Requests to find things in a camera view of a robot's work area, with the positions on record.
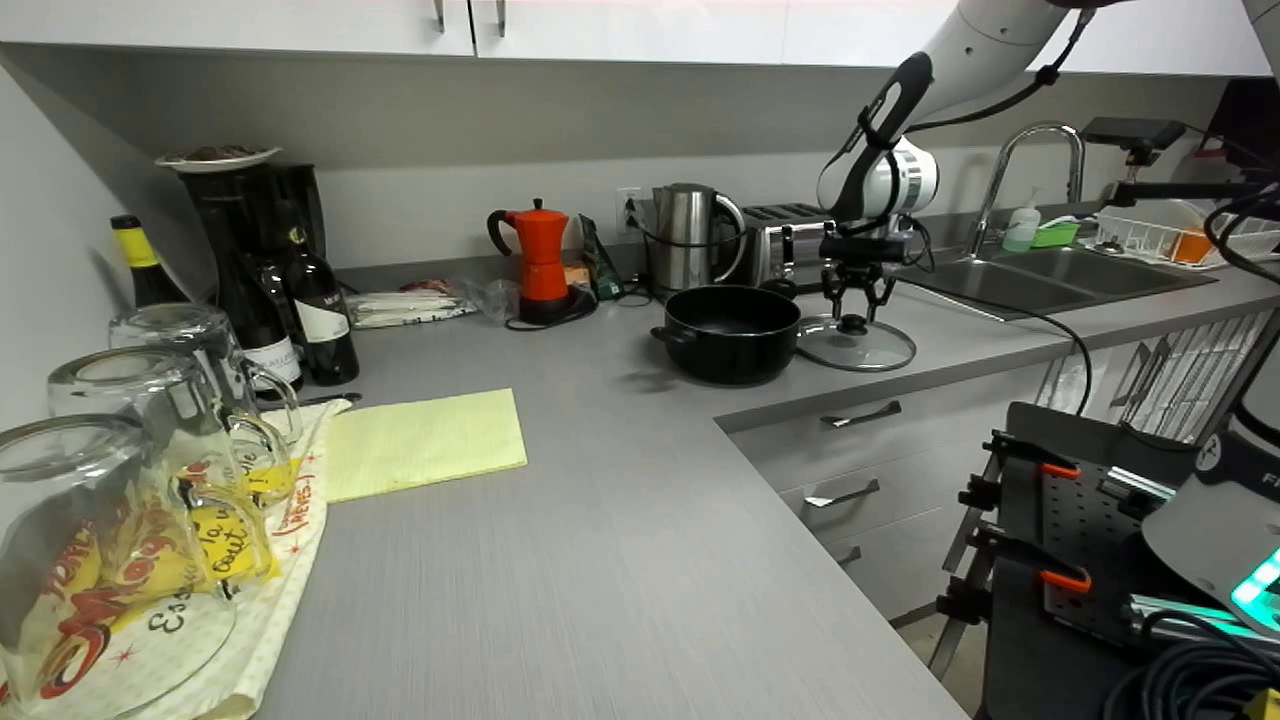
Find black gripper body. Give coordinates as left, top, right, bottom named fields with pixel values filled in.
left=820, top=230, right=906, bottom=296

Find glass pot lid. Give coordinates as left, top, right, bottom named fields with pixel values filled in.
left=794, top=317, right=917, bottom=371

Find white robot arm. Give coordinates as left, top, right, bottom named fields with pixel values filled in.
left=820, top=0, right=1116, bottom=309

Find black cooking pot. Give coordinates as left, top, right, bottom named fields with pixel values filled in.
left=657, top=289, right=799, bottom=388

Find red moka pot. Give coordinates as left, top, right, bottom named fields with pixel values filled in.
left=485, top=199, right=569, bottom=311

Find rear upturned glass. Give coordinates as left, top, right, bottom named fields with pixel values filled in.
left=107, top=296, right=302, bottom=416

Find upturned glass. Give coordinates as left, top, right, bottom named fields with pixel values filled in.
left=45, top=344, right=291, bottom=535
left=0, top=416, right=237, bottom=720
left=107, top=296, right=302, bottom=416

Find middle upturned glass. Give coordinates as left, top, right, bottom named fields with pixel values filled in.
left=45, top=344, right=291, bottom=535

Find front upturned glass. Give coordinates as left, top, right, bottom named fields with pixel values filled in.
left=0, top=416, right=237, bottom=720

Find silver toaster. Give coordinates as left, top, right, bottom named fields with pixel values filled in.
left=741, top=205, right=826, bottom=285

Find stainless steel sink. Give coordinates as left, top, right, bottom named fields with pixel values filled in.
left=901, top=248, right=1207, bottom=322

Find stainless steel electric kettle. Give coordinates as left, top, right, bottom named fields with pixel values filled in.
left=642, top=186, right=747, bottom=296

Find green dish soap bottle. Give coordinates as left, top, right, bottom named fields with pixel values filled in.
left=1000, top=205, right=1081, bottom=252

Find white upper cabinets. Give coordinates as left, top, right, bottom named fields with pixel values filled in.
left=0, top=0, right=1274, bottom=76

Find chrome sink faucet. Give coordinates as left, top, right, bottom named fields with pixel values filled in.
left=970, top=122, right=1087, bottom=258

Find dish drying rack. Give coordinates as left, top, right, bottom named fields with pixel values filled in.
left=1096, top=199, right=1280, bottom=271

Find black equipment stand orange clips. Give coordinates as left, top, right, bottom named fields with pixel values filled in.
left=932, top=395, right=1280, bottom=720

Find yellow cloth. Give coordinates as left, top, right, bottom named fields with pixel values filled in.
left=319, top=388, right=526, bottom=504

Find dark bottle white label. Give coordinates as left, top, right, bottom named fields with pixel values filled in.
left=288, top=224, right=361, bottom=385

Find black coffee machine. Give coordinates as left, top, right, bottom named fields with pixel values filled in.
left=155, top=144, right=337, bottom=391

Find dark wine bottle yellow cap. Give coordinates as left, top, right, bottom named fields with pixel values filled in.
left=110, top=218, right=186, bottom=309

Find printed dish towel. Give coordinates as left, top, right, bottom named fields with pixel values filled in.
left=0, top=406, right=337, bottom=720

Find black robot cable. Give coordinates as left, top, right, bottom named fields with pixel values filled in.
left=904, top=218, right=1101, bottom=421

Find upper drawer handle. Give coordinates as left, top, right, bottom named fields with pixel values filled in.
left=820, top=402, right=904, bottom=434

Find drawer handle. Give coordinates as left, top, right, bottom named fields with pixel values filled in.
left=820, top=402, right=904, bottom=434
left=799, top=482, right=878, bottom=511

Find lower drawer handle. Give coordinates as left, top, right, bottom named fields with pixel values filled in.
left=799, top=482, right=878, bottom=511

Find folded cloth by wall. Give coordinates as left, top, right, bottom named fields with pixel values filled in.
left=347, top=285, right=476, bottom=329

